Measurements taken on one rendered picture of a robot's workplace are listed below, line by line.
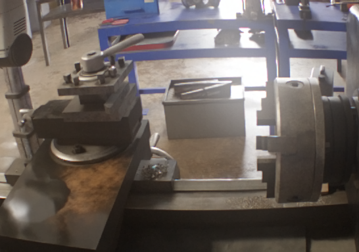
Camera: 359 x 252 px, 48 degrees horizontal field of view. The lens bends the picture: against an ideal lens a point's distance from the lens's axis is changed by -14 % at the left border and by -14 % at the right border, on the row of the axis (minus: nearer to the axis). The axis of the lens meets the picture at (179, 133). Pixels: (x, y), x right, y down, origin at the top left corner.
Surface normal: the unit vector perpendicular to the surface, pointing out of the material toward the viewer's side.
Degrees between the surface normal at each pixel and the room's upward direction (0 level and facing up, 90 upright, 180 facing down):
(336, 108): 17
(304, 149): 65
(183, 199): 0
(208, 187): 45
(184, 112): 90
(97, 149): 0
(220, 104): 90
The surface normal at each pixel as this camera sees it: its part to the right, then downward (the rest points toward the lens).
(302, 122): -0.18, -0.25
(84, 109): -0.11, -0.87
